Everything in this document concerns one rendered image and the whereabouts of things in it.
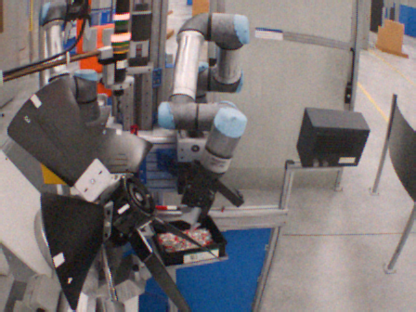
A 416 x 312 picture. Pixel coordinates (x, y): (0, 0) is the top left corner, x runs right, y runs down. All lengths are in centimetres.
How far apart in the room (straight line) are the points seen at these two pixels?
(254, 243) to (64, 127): 99
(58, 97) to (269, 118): 221
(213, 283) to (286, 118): 159
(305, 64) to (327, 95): 31
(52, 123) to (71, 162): 10
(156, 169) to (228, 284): 63
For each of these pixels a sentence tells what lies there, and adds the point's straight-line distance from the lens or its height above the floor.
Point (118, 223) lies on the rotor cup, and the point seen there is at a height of 119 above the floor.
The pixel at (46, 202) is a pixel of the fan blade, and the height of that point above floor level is 138.
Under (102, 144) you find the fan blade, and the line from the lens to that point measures 111.
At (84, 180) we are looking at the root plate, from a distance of 88.
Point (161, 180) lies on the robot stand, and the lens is 186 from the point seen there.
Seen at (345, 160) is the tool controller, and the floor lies 108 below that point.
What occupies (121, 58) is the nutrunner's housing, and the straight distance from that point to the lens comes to 84.
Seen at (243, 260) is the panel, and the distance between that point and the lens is 166.
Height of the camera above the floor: 172
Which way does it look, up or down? 28 degrees down
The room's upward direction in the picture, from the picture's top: 3 degrees clockwise
